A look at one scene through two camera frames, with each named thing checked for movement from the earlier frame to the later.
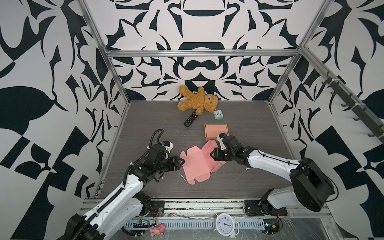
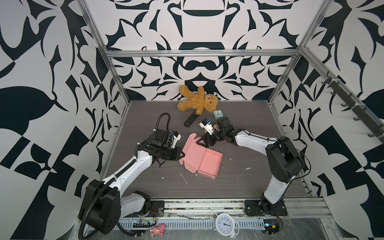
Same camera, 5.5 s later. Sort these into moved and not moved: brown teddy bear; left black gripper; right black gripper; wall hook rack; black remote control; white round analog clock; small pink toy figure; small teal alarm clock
Moved: right black gripper; left black gripper
Not moved: black remote control; brown teddy bear; white round analog clock; small pink toy figure; small teal alarm clock; wall hook rack
